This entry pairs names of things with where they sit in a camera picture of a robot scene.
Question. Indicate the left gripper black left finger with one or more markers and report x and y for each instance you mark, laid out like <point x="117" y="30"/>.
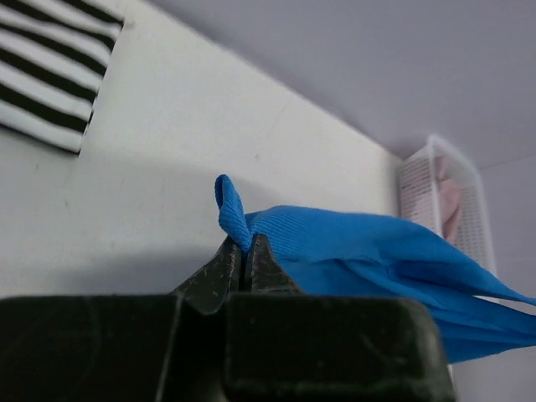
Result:
<point x="207" y="288"/>

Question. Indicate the blue tank top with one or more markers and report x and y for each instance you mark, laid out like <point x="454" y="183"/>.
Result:
<point x="349" y="254"/>

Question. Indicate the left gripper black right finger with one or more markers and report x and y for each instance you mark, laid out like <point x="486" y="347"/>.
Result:
<point x="263" y="274"/>

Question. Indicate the black white striped tank top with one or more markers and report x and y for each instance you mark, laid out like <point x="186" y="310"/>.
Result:
<point x="54" y="57"/>

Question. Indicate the white plastic basket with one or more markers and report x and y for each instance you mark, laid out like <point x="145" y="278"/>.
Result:
<point x="418" y="198"/>

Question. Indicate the pink garment in basket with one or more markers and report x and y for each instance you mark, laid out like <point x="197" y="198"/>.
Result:
<point x="449" y="199"/>

